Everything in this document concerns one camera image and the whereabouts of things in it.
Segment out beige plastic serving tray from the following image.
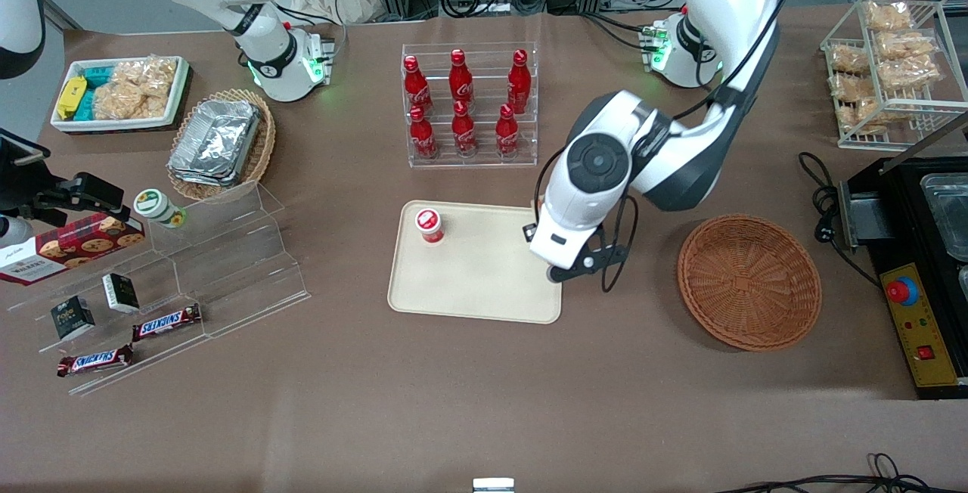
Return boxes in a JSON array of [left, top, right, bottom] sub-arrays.
[[387, 200, 565, 324]]

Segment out round brown wicker basket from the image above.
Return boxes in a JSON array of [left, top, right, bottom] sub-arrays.
[[677, 214, 822, 352]]

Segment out oval light wicker basket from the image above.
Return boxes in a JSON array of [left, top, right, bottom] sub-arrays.
[[166, 88, 276, 203]]

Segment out red tartan cookie box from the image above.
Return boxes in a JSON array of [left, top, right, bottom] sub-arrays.
[[0, 212, 146, 287]]

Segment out green-lid white cup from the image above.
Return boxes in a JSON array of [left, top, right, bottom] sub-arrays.
[[134, 188, 187, 229]]

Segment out white rectangular snack bin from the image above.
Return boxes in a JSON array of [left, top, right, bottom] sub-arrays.
[[51, 56, 190, 133]]

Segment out yellow snack packet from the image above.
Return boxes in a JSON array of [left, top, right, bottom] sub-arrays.
[[57, 76, 88, 120]]

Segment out clear bag of rice crackers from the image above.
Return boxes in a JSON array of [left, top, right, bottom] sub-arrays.
[[113, 57, 179, 97], [92, 81, 171, 120]]

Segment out small black snack box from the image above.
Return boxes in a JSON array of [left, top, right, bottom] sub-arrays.
[[102, 273, 141, 314], [51, 296, 96, 341]]

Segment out stack of foil containers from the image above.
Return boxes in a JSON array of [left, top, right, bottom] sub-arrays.
[[168, 99, 262, 188]]

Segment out clear acrylic bottle rack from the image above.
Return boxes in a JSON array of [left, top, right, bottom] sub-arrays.
[[402, 42, 538, 169]]

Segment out red cola bottle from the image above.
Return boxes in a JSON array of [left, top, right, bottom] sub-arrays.
[[507, 49, 532, 114], [451, 101, 479, 157], [495, 104, 520, 158], [403, 55, 433, 114], [409, 106, 439, 160], [449, 49, 474, 104]]

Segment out brown chocolate bar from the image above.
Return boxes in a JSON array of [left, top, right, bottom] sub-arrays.
[[57, 344, 135, 378], [132, 304, 203, 343]]

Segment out red-lid yogurt cup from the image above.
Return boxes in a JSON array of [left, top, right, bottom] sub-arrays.
[[414, 208, 445, 244]]

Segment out clear acrylic stepped display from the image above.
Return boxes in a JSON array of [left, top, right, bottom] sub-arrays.
[[8, 181, 312, 397]]

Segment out black countertop machine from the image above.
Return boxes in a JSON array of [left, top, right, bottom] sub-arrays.
[[837, 154, 968, 401]]

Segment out clear bag of fried snacks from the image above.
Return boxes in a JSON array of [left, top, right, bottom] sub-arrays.
[[828, 43, 870, 75], [864, 0, 914, 33], [830, 73, 878, 103], [876, 30, 935, 61], [877, 57, 943, 91], [853, 96, 892, 135]]

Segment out steel pan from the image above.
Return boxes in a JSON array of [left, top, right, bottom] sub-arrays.
[[919, 173, 968, 263]]

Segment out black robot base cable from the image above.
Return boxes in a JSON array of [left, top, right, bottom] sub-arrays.
[[581, 12, 659, 52]]

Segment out black power cable with plug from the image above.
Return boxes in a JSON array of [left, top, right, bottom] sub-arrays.
[[799, 151, 883, 287]]

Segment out black floor cables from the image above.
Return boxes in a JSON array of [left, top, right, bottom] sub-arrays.
[[715, 453, 968, 493]]

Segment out white wire rack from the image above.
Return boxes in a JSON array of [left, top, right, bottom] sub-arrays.
[[821, 0, 968, 151]]

